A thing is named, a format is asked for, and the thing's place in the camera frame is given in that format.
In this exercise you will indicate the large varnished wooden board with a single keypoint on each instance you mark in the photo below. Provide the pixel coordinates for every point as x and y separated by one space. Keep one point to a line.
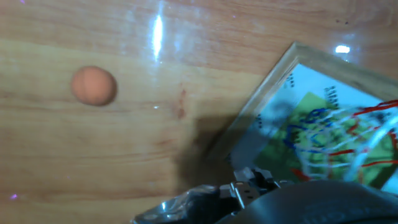
93 155

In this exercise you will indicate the red white blue net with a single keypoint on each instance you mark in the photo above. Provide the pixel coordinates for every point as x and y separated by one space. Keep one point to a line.
314 146

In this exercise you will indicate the gripper left finger with grey pad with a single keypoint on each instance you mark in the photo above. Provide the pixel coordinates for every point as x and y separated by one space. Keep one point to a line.
244 193

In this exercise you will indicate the wooden framed toy backboard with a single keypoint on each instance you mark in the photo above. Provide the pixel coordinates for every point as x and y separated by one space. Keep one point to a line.
280 93

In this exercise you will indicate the small orange basketball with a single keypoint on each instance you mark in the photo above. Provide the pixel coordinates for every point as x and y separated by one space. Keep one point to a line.
93 85

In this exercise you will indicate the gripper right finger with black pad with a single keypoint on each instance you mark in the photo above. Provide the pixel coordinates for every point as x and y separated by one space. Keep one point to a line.
264 180

